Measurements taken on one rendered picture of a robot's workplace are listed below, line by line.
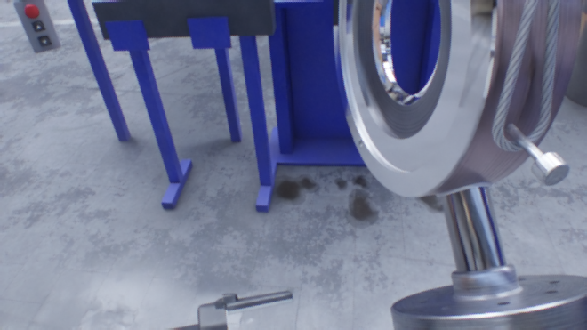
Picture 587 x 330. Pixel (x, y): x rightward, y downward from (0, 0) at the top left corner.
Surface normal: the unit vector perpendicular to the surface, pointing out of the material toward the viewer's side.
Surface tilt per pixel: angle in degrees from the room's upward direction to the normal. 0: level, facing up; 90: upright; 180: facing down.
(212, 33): 90
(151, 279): 0
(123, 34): 90
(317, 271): 0
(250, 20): 90
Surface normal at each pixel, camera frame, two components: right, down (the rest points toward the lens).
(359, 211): -0.07, -0.78
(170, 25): -0.11, 0.63
